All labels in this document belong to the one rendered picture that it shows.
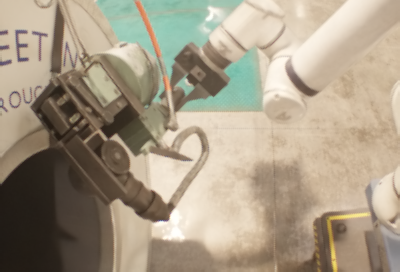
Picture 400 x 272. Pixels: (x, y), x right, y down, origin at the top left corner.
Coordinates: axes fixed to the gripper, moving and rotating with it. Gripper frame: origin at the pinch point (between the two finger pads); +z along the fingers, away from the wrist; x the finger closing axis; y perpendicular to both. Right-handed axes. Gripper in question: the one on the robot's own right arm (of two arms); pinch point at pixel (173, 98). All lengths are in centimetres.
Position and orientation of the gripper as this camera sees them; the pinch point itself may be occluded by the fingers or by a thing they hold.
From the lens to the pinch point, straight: 73.5
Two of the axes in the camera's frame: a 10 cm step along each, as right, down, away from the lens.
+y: -2.1, 3.9, -9.0
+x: 7.2, 6.8, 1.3
